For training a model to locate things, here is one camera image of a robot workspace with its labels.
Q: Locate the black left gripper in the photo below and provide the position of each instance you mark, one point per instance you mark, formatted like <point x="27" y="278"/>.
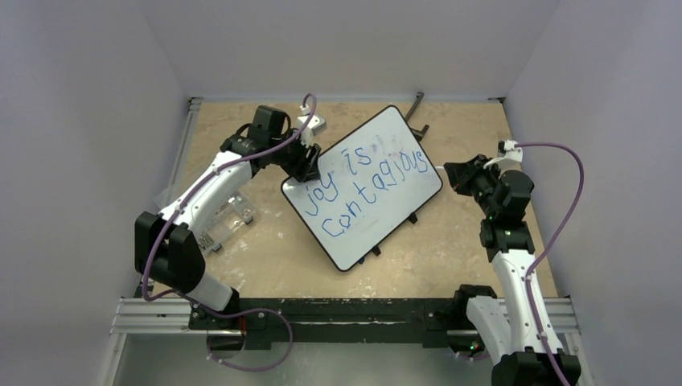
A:
<point x="306" y="167"/>

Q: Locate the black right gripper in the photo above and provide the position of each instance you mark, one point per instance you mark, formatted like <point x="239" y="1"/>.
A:
<point x="464" y="174"/>

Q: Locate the white whiteboard with black frame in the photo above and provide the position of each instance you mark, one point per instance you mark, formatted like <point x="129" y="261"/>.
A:
<point x="371" y="181"/>

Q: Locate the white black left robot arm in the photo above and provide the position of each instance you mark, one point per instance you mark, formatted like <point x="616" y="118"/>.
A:
<point x="169" y="245"/>

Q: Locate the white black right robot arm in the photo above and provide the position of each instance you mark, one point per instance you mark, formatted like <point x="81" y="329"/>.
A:
<point x="520" y="341"/>

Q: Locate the clear plastic screw organizer box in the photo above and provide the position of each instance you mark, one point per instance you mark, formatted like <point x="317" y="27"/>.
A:
<point x="224" y="218"/>

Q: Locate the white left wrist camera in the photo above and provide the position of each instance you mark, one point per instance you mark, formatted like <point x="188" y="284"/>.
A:
<point x="313" y="124"/>

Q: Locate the aluminium frame rail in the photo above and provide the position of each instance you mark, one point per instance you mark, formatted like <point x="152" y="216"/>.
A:
<point x="351" y="197"/>

